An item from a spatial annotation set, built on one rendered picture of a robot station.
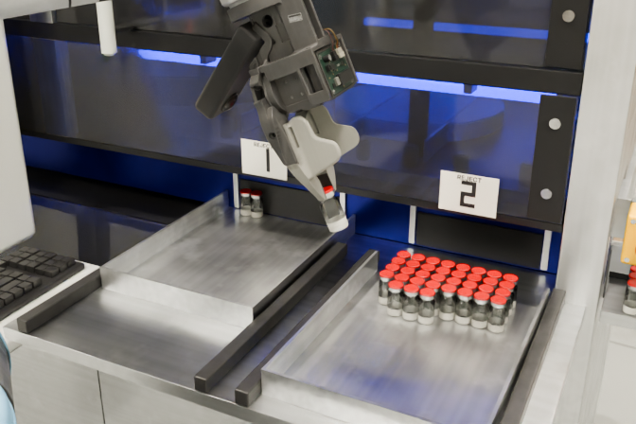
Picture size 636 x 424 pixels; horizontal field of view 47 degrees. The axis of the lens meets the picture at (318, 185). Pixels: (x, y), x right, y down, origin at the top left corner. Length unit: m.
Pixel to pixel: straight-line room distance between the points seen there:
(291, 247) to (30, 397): 0.91
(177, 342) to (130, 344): 0.06
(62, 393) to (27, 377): 0.11
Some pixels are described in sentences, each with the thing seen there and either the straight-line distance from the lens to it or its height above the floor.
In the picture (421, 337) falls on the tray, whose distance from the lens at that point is 0.99.
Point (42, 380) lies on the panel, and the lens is 1.85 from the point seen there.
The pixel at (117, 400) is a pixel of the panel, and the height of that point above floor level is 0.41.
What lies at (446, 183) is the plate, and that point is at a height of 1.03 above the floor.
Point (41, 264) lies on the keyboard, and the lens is 1.37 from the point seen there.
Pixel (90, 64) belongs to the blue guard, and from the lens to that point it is 1.38.
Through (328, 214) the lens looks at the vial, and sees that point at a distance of 0.77.
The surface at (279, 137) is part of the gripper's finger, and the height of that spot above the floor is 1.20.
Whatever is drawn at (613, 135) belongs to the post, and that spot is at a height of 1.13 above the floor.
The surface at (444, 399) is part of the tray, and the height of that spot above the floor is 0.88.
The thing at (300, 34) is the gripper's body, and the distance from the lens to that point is 0.71.
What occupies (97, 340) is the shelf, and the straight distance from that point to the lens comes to 1.02.
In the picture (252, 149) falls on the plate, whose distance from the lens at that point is 1.21.
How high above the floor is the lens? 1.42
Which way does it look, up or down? 21 degrees down
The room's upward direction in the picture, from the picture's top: straight up
